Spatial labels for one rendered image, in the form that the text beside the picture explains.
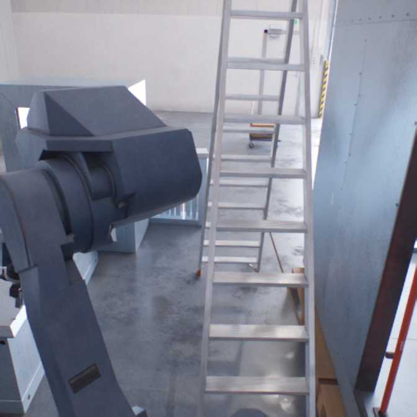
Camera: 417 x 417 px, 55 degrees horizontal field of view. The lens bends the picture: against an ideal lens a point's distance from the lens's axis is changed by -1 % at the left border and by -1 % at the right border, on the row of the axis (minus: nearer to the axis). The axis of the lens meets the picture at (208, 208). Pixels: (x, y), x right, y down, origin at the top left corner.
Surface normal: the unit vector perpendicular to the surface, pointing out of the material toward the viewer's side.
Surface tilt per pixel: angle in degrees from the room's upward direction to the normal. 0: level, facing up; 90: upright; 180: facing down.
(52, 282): 73
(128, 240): 90
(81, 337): 58
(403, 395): 0
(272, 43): 90
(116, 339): 0
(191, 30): 90
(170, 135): 51
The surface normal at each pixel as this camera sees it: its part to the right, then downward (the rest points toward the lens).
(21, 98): -0.06, 0.40
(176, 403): 0.03, -0.92
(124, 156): 0.60, -0.09
